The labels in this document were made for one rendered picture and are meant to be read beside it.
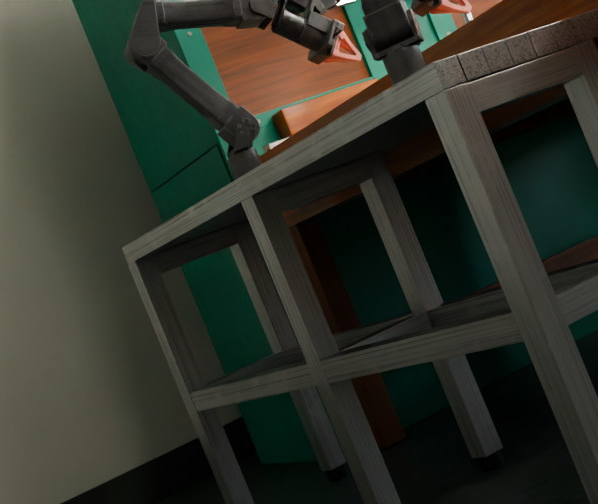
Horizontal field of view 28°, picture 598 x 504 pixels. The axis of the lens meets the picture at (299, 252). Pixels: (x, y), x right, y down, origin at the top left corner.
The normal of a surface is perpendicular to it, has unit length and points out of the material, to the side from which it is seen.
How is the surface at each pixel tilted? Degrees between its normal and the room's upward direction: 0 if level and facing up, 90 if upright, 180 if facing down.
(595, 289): 90
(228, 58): 90
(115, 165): 90
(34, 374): 90
